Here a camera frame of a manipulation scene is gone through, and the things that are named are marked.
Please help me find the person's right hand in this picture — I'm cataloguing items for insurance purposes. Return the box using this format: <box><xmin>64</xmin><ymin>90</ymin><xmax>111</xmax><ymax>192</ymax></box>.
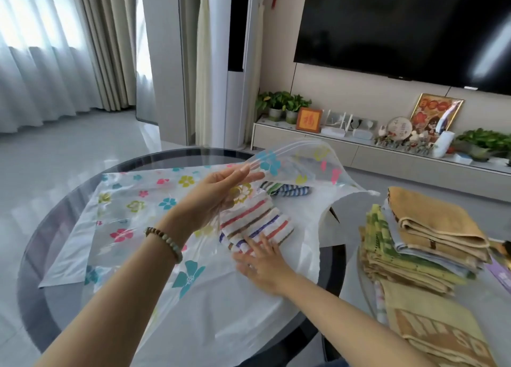
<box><xmin>232</xmin><ymin>233</ymin><xmax>297</xmax><ymax>296</ymax></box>

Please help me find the person's left hand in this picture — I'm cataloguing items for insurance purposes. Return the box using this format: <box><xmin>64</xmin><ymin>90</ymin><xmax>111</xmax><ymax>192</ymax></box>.
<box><xmin>160</xmin><ymin>165</ymin><xmax>265</xmax><ymax>246</ymax></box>

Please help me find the red blue striped towel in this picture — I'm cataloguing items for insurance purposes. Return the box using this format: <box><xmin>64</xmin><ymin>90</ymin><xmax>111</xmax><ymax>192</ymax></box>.
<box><xmin>217</xmin><ymin>197</ymin><xmax>295</xmax><ymax>258</ymax></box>

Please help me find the clear floral plastic storage bag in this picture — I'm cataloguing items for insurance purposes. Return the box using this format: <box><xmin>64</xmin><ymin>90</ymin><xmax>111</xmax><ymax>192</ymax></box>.
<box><xmin>38</xmin><ymin>139</ymin><xmax>381</xmax><ymax>367</ymax></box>

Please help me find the person's left forearm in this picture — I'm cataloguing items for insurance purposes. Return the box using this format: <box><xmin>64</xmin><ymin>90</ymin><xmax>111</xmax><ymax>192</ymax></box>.
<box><xmin>35</xmin><ymin>229</ymin><xmax>181</xmax><ymax>367</ymax></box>

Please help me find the person's right forearm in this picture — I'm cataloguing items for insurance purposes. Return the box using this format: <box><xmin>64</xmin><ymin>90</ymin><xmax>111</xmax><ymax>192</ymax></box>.
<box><xmin>279</xmin><ymin>274</ymin><xmax>436</xmax><ymax>367</ymax></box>

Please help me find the green blue striped towel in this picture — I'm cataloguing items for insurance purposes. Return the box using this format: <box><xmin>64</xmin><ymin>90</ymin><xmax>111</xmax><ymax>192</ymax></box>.
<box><xmin>259</xmin><ymin>181</ymin><xmax>313</xmax><ymax>198</ymax></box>

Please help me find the white standing air conditioner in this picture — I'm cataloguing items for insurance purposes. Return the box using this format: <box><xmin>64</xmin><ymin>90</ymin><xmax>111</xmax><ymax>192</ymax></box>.
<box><xmin>223</xmin><ymin>0</ymin><xmax>265</xmax><ymax>152</ymax></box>

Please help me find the potted green plant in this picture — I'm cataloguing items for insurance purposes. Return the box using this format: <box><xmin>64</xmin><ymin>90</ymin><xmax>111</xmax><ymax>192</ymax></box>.
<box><xmin>283</xmin><ymin>94</ymin><xmax>313</xmax><ymax>125</ymax></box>
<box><xmin>255</xmin><ymin>91</ymin><xmax>290</xmax><ymax>122</ymax></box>

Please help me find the orange framed picture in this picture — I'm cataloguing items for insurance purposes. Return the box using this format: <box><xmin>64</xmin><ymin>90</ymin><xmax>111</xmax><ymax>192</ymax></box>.
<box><xmin>295</xmin><ymin>107</ymin><xmax>323</xmax><ymax>134</ymax></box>

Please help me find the cream tied curtain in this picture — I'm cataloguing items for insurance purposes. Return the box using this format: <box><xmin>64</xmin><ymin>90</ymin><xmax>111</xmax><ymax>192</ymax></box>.
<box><xmin>194</xmin><ymin>0</ymin><xmax>213</xmax><ymax>148</ymax></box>

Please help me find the white router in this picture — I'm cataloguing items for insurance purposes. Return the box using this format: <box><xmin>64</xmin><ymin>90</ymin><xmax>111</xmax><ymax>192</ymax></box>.
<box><xmin>320</xmin><ymin>111</ymin><xmax>354</xmax><ymax>138</ymax></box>

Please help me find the green checkered folded towel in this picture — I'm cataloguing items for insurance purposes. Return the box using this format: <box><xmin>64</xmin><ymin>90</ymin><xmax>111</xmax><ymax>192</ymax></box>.
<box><xmin>364</xmin><ymin>204</ymin><xmax>477</xmax><ymax>282</ymax></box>

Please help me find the pink white striped cloth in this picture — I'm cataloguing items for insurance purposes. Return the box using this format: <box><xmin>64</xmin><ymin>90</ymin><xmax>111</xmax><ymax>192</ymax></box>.
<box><xmin>372</xmin><ymin>280</ymin><xmax>391</xmax><ymax>326</ymax></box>

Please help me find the beige television cabinet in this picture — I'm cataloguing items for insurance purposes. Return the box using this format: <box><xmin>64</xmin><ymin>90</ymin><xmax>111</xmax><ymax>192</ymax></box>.
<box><xmin>251</xmin><ymin>115</ymin><xmax>511</xmax><ymax>204</ymax></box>

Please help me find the tan folded towel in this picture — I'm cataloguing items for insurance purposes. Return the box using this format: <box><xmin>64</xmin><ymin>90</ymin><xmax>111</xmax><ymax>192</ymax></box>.
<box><xmin>358</xmin><ymin>226</ymin><xmax>460</xmax><ymax>296</ymax></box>

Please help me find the round decorative plate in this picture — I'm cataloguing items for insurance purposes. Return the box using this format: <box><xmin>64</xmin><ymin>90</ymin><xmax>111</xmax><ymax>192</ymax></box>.
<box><xmin>387</xmin><ymin>117</ymin><xmax>413</xmax><ymax>142</ymax></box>

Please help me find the beige curtain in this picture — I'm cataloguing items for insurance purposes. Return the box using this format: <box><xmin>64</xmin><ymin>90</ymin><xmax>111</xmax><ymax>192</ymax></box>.
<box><xmin>69</xmin><ymin>0</ymin><xmax>139</xmax><ymax>112</ymax></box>

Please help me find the group of small figurines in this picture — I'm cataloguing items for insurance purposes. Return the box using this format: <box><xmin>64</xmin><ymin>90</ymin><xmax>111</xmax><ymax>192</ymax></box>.
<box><xmin>374</xmin><ymin>128</ymin><xmax>436</xmax><ymax>156</ymax></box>

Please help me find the light blue folded towel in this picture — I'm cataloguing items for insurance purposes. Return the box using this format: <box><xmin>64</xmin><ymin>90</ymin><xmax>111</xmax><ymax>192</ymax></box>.
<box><xmin>381</xmin><ymin>201</ymin><xmax>485</xmax><ymax>279</ymax></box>

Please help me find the orange brown folded towel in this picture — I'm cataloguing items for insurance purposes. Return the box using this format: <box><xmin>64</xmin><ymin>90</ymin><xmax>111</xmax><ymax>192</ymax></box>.
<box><xmin>386</xmin><ymin>186</ymin><xmax>492</xmax><ymax>261</ymax></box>

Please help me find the beige towel with brown print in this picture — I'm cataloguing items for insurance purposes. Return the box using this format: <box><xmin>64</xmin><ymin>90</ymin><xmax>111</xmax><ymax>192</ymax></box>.
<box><xmin>378</xmin><ymin>278</ymin><xmax>499</xmax><ymax>367</ymax></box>

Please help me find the gold framed picture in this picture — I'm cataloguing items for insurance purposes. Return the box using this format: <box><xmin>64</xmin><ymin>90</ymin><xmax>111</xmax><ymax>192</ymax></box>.
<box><xmin>410</xmin><ymin>93</ymin><xmax>465</xmax><ymax>140</ymax></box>

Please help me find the black flat screen television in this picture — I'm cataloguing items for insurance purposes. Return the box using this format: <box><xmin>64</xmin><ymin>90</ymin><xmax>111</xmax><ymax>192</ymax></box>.
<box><xmin>293</xmin><ymin>0</ymin><xmax>511</xmax><ymax>96</ymax></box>

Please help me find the sheer white curtain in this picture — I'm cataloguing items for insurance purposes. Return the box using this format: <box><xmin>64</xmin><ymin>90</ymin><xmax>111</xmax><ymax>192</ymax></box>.
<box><xmin>0</xmin><ymin>0</ymin><xmax>102</xmax><ymax>135</ymax></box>

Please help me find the leafy green plant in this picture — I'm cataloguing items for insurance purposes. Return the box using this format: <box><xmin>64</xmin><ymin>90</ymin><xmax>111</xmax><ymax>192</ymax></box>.
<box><xmin>454</xmin><ymin>128</ymin><xmax>511</xmax><ymax>160</ymax></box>

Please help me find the purple packet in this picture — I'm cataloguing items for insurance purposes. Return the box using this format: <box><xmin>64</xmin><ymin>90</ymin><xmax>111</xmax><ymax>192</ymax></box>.
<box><xmin>488</xmin><ymin>258</ymin><xmax>511</xmax><ymax>293</ymax></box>

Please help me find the beaded wrist bracelet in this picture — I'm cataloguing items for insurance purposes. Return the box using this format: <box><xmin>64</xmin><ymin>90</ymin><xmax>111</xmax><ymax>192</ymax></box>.
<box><xmin>144</xmin><ymin>226</ymin><xmax>184</xmax><ymax>264</ymax></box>

